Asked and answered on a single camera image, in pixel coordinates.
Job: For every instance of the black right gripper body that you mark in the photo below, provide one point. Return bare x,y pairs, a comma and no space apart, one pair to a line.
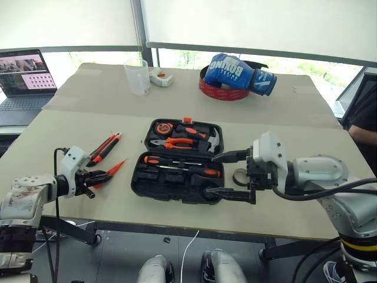
260,177

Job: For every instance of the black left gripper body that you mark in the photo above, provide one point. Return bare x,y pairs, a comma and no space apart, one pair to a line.
81,182

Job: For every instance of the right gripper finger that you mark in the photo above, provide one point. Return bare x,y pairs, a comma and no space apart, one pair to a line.
232,156
232,195

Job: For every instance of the orange pointed tool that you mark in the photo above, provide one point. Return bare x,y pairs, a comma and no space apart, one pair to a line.
115,167

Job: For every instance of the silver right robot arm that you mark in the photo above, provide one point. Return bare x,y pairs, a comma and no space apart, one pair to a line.
332,182

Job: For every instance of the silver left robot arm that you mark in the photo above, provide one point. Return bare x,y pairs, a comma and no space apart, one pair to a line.
26,194

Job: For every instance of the black plastic tool case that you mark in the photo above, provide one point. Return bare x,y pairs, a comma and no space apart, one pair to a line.
173,184

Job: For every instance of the black tape roll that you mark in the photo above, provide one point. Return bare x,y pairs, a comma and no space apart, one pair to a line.
235,179

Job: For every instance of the orange black utility knife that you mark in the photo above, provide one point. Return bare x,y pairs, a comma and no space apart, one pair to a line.
103,148

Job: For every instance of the black table leg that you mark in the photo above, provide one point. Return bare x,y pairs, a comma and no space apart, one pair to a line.
73,231
288,249

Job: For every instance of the silver rounded robot leg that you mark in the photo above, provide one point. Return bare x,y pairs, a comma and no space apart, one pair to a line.
153,271
224,268

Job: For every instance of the orange black tape measure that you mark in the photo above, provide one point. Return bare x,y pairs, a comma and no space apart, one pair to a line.
164,128

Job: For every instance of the blue boxing glove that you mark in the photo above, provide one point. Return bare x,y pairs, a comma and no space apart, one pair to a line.
232,72

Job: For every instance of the clear plastic measuring cup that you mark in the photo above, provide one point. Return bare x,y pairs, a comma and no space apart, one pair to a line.
138,78

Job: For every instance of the grey laptop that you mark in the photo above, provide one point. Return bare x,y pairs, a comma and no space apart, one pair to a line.
23,88

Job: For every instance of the person in black shirt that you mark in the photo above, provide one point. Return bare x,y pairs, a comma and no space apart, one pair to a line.
365,129

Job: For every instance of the blue white sneaker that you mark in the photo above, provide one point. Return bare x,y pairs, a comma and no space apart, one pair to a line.
332,272

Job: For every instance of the black monitor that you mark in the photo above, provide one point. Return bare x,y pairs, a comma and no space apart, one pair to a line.
353,91

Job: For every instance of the white roller blind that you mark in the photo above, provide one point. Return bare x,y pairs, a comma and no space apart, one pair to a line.
67,20
259,23

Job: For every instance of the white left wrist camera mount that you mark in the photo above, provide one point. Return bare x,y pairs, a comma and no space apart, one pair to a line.
71,159

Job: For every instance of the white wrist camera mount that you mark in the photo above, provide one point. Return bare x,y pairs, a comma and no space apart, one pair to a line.
71,159
269,150

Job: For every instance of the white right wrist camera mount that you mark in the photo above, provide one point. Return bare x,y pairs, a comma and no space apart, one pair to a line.
269,150

